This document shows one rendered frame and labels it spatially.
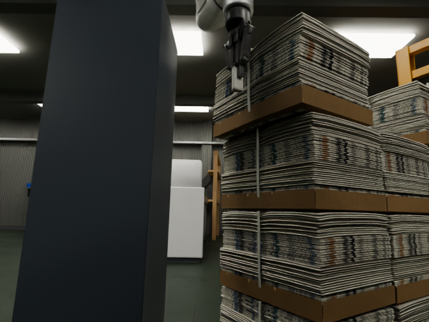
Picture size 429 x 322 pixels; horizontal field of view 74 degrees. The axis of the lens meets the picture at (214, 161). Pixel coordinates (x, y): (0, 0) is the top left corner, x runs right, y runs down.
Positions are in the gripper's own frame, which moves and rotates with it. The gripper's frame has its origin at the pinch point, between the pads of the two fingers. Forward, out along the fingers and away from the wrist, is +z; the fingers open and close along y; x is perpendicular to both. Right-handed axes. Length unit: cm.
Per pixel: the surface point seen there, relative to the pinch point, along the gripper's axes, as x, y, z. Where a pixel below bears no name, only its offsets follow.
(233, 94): -3.3, 6.3, 1.5
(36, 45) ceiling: 78, 479, -240
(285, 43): -3.7, -14.8, -4.3
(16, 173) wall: 110, 967, -67
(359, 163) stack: -24.7, -18.9, 23.6
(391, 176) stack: -40, -19, 25
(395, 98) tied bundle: -65, -10, -7
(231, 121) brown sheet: -3.4, 7.6, 9.6
